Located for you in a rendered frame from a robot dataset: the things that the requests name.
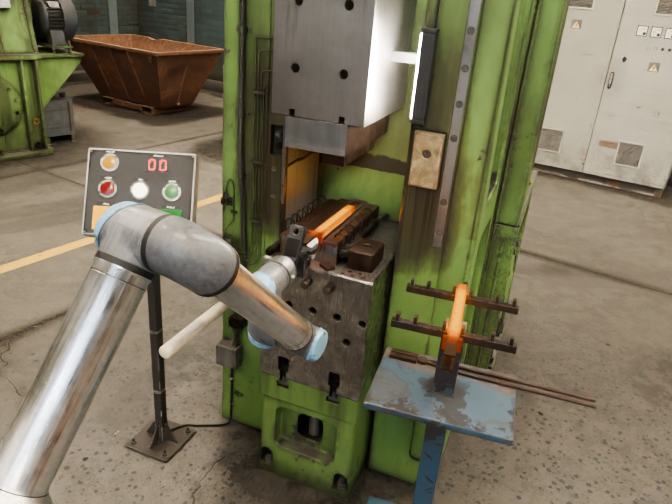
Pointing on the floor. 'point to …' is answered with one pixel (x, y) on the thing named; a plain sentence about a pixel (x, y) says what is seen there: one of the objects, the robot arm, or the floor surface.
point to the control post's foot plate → (148, 436)
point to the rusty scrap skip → (145, 70)
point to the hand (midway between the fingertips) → (312, 237)
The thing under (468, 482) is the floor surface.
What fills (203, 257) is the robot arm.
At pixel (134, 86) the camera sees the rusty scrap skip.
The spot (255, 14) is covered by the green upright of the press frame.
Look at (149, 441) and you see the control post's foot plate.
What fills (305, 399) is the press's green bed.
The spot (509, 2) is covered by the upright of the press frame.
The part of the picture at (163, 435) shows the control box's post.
